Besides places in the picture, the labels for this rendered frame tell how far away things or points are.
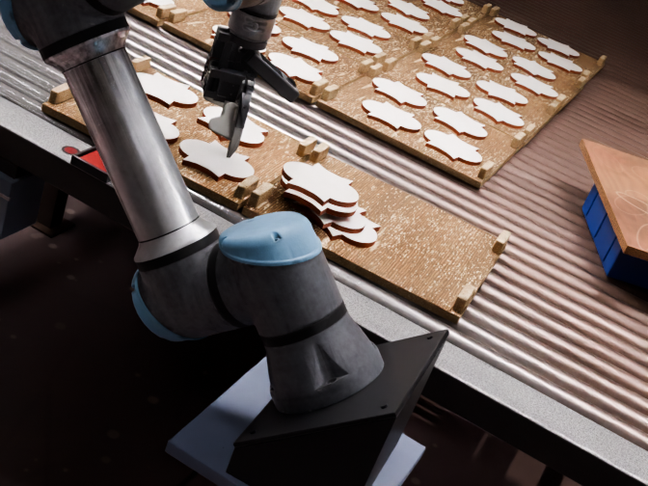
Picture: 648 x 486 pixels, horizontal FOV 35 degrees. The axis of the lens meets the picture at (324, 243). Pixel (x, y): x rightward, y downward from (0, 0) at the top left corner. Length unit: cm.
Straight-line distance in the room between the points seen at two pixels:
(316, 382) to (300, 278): 13
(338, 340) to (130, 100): 40
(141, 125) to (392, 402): 46
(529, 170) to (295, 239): 127
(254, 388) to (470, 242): 63
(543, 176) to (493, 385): 93
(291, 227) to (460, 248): 69
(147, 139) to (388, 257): 60
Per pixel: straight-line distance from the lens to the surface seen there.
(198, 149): 188
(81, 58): 132
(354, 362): 128
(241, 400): 144
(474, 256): 190
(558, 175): 249
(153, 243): 133
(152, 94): 205
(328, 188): 179
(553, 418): 161
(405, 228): 189
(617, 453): 162
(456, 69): 283
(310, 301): 126
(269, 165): 193
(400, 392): 123
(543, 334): 180
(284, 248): 124
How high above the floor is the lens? 175
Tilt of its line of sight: 28 degrees down
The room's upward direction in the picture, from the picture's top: 21 degrees clockwise
